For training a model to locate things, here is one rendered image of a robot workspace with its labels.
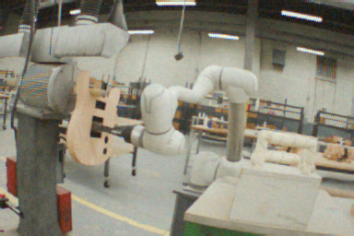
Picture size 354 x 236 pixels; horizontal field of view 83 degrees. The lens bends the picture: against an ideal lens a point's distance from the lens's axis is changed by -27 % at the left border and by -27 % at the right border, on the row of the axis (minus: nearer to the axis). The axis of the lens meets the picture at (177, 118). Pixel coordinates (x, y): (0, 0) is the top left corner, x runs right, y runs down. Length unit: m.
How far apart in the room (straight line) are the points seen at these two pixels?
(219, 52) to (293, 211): 11.88
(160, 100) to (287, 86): 11.29
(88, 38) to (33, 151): 0.67
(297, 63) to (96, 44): 11.66
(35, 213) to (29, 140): 0.43
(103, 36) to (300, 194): 0.88
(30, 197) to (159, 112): 0.93
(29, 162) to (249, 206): 1.11
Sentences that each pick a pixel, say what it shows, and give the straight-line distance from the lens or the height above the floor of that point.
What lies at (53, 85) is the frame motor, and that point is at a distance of 1.20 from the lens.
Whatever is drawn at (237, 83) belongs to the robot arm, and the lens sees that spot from 1.36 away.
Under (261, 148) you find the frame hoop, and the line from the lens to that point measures 0.74.
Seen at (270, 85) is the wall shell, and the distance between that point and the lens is 12.02.
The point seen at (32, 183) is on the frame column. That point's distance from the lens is 1.44.
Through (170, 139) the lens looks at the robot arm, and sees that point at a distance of 1.00.
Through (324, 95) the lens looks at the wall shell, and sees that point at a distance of 12.42.
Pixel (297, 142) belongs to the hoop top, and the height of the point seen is 1.20.
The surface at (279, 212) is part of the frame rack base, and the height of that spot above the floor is 0.98.
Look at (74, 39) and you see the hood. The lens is 1.11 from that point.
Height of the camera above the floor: 1.25
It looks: 3 degrees down
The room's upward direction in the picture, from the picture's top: 9 degrees clockwise
